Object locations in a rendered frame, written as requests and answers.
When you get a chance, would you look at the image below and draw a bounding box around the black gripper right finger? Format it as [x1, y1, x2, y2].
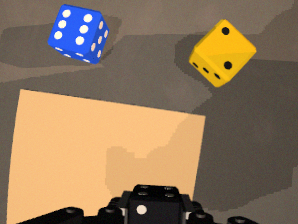
[180, 194, 259, 224]

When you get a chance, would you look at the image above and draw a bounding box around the tan square mat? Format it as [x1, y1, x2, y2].
[7, 89, 205, 224]

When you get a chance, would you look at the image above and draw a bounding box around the yellow die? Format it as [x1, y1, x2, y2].
[189, 19, 256, 87]

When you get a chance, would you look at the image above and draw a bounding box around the black die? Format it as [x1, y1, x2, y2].
[129, 184, 182, 224]

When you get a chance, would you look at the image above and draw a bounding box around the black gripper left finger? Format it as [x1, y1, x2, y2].
[16, 190, 132, 224]

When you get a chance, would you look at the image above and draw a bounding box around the blue die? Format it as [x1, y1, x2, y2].
[48, 4, 110, 64]

